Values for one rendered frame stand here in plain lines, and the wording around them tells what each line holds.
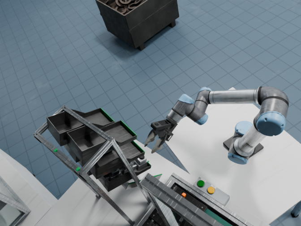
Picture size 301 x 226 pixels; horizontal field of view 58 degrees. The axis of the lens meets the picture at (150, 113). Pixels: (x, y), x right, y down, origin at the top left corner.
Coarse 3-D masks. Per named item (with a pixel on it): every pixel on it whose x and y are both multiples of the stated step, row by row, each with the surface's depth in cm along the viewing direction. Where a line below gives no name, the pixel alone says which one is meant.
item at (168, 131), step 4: (168, 120) 144; (172, 124) 147; (176, 124) 146; (168, 128) 146; (172, 128) 149; (156, 132) 146; (160, 132) 145; (164, 132) 144; (168, 132) 145; (160, 136) 144; (168, 136) 149; (168, 140) 150
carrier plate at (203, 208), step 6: (174, 186) 164; (180, 192) 161; (186, 192) 161; (186, 198) 158; (192, 198) 158; (198, 204) 155; (156, 210) 158; (204, 210) 152; (150, 216) 157; (156, 216) 156; (162, 222) 153
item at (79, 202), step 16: (160, 160) 189; (192, 176) 177; (80, 192) 187; (112, 192) 182; (128, 192) 180; (64, 208) 183; (80, 208) 180; (96, 208) 178; (112, 208) 176; (128, 208) 174; (144, 208) 171; (240, 208) 160; (48, 224) 178; (64, 224) 176; (80, 224) 174; (96, 224) 172; (112, 224) 170; (128, 224) 168; (256, 224) 153
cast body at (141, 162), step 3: (141, 156) 147; (144, 156) 147; (138, 159) 146; (141, 159) 146; (144, 159) 147; (135, 162) 148; (138, 162) 147; (141, 162) 146; (144, 162) 148; (147, 162) 150; (135, 165) 148; (138, 165) 147; (141, 165) 148; (144, 165) 150; (135, 168) 149; (138, 168) 148
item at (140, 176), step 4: (144, 172) 167; (148, 172) 168; (152, 172) 170; (140, 176) 162; (156, 176) 162; (160, 176) 166; (132, 180) 155; (140, 180) 151; (124, 184) 149; (128, 184) 145; (132, 184) 148; (136, 184) 151; (128, 188) 147
